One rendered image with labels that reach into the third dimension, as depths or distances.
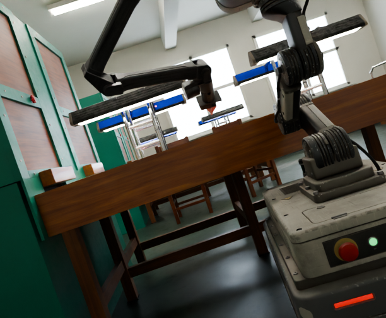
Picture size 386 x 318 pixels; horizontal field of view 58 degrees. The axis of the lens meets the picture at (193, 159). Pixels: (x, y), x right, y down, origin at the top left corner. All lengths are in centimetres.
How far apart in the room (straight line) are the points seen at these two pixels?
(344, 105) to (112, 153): 332
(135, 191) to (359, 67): 692
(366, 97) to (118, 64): 586
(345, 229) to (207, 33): 657
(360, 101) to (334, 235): 90
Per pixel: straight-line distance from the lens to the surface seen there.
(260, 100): 709
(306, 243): 84
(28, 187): 158
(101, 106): 182
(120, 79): 131
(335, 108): 160
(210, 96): 148
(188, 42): 714
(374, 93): 168
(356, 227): 86
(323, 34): 198
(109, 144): 447
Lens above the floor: 73
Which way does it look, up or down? 2 degrees down
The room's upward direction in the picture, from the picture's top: 19 degrees counter-clockwise
